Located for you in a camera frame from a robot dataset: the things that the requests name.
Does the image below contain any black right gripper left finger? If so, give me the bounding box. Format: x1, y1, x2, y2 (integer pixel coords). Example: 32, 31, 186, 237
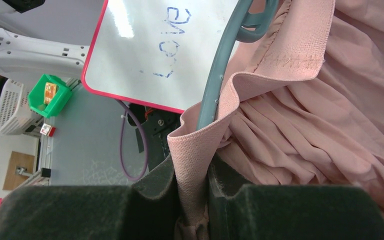
0, 157, 180, 240

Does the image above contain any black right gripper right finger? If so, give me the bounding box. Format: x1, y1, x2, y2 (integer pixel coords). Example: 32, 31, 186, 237
207, 156, 384, 240

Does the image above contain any pink pleated skirt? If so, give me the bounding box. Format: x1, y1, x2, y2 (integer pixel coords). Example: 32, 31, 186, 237
167, 0, 384, 240

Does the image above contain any teal hanger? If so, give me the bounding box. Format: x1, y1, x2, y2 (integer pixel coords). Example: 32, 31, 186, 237
196, 0, 279, 130

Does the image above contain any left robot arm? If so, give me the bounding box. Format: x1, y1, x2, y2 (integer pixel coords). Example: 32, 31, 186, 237
0, 0, 89, 78

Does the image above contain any green object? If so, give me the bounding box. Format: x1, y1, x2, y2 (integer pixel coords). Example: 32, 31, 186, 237
27, 74, 73, 118

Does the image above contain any red-edged whiteboard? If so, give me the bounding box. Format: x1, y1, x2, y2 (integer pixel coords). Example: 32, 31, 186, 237
81, 0, 237, 113

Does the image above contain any white basket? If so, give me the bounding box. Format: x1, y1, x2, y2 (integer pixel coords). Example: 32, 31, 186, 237
0, 79, 42, 136

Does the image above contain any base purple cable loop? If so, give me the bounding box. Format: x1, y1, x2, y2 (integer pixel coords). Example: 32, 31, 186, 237
117, 99, 150, 182

